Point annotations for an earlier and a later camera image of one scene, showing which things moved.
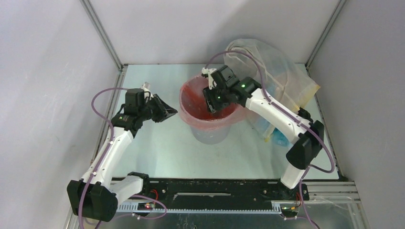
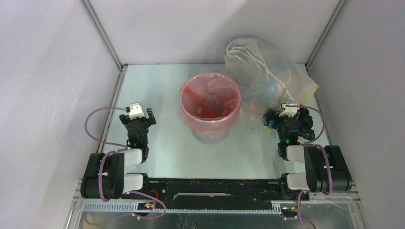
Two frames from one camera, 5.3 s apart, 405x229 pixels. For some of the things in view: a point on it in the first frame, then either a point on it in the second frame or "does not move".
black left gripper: (165, 111) -> (147, 123)
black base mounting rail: (216, 190) does not move
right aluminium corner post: (325, 34) does not move
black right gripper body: (213, 99) -> (282, 119)
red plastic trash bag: (196, 112) does not move
